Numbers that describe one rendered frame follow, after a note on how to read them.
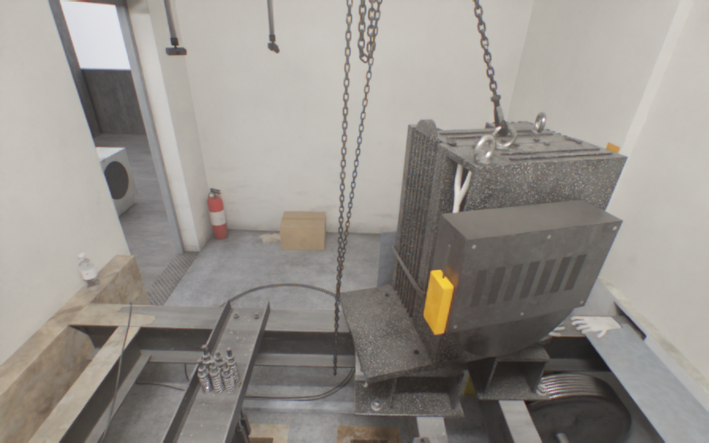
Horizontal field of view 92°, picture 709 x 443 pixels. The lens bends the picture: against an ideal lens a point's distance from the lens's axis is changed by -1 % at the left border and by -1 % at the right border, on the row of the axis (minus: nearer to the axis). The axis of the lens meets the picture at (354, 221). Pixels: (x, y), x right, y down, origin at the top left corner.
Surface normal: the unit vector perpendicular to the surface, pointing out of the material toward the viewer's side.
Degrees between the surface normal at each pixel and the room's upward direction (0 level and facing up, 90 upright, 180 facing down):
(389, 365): 0
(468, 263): 90
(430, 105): 90
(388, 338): 0
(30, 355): 0
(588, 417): 90
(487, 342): 90
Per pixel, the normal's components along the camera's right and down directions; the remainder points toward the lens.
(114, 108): 0.00, 0.48
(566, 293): 0.25, 0.47
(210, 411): 0.03, -0.88
